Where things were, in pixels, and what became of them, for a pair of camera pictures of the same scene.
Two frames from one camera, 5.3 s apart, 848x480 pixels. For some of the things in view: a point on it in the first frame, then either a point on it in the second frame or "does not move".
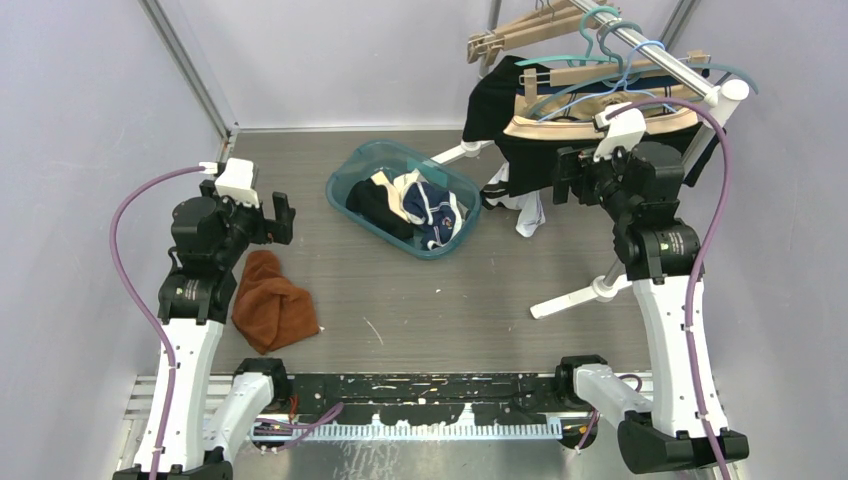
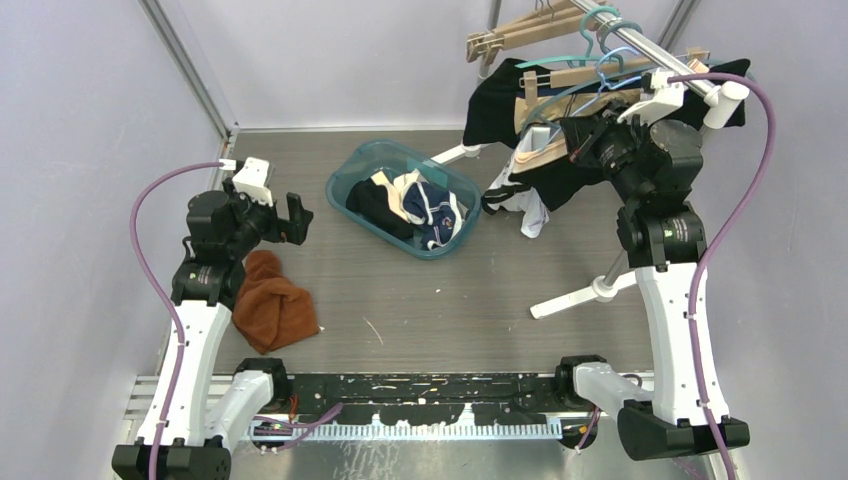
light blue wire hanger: (620, 85) -> (601, 83)
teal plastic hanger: (590, 56) does not move
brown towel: (271, 310) does not move
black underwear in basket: (371, 201) does not move
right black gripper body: (597, 175) -> (615, 143)
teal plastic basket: (412, 198) does not move
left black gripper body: (249, 220) does not move
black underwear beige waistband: (525, 149) -> (497, 85)
